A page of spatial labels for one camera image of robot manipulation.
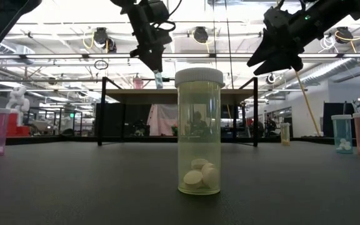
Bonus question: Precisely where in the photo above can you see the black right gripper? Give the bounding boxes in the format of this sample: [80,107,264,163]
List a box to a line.
[247,6,304,76]

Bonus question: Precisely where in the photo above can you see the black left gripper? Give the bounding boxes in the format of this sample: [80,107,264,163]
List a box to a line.
[127,3,173,73]

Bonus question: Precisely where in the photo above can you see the yellow medicine bottle white cap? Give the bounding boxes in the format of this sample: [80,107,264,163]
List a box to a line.
[279,122,291,146]
[174,67,226,196]

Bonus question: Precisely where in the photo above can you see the teal medicine bottle white cap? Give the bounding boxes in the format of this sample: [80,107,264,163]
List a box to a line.
[331,114,354,154]

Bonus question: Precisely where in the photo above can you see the wooden shelf black metal legs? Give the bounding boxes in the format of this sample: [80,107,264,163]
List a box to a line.
[97,76,259,148]

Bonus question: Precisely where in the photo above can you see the black partition panel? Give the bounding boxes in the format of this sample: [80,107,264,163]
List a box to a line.
[322,100,360,139]
[94,102,151,138]

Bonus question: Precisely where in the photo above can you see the white robot figure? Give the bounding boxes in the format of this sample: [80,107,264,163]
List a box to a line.
[5,86,31,126]

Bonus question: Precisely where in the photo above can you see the black table mat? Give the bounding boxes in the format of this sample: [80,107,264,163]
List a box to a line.
[0,141,360,225]

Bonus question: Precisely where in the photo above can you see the red base block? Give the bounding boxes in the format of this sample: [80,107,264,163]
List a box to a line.
[6,112,31,138]

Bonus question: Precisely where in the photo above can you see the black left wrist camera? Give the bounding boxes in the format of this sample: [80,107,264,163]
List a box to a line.
[141,0,171,23]

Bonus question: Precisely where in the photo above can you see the black ceiling cord reel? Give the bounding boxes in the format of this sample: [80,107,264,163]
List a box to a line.
[193,26,209,44]
[336,26,353,44]
[92,27,109,46]

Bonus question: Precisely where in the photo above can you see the silver ceiling duct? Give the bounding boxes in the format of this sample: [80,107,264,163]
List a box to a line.
[298,37,360,87]

